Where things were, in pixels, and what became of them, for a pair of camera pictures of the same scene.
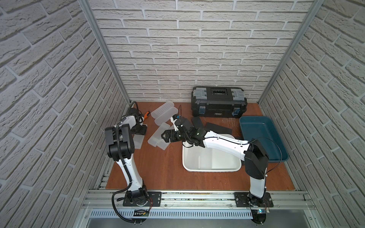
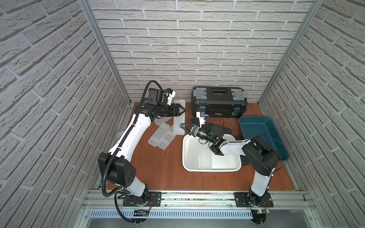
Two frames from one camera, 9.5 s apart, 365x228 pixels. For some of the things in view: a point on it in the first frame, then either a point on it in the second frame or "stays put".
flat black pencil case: x=217 y=128 stays put
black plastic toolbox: x=218 y=101 stays put
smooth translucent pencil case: x=166 y=116 stays put
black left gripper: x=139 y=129 to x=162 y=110
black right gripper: x=167 y=132 to x=195 y=127
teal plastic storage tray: x=263 y=128 stays put
